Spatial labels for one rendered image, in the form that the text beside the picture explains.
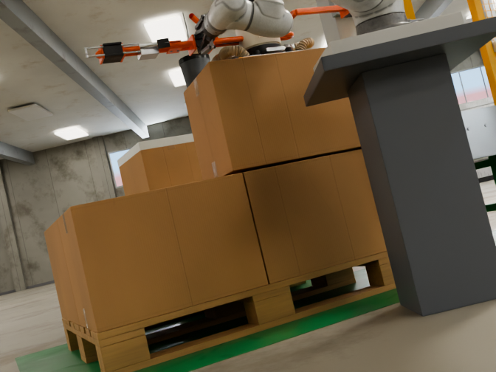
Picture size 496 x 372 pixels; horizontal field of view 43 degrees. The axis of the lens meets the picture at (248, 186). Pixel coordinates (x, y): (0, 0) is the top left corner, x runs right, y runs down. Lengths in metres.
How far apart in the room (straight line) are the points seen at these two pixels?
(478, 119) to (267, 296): 1.09
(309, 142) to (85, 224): 0.86
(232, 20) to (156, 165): 1.96
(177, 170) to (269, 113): 1.79
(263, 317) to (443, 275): 0.65
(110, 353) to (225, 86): 0.98
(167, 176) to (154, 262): 1.96
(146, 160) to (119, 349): 2.09
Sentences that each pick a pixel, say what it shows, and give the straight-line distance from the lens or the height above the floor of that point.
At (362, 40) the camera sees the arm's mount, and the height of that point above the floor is 0.79.
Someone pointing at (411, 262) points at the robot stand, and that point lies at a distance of 1.81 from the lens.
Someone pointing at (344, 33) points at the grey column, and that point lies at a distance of 3.97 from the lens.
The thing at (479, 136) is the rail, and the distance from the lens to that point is 2.58.
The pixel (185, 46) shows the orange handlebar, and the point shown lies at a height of 1.08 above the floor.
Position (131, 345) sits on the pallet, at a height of 0.08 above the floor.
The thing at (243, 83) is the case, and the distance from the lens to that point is 2.27.
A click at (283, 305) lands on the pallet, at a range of 2.20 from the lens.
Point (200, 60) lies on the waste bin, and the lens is 10.33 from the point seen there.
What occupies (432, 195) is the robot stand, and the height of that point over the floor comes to 0.32.
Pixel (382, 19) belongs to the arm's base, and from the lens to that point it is 1.94.
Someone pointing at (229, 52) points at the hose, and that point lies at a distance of 2.40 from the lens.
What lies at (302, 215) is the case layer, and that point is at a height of 0.35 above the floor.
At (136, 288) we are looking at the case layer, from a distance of 2.03.
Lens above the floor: 0.36
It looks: 3 degrees up
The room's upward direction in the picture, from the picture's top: 13 degrees counter-clockwise
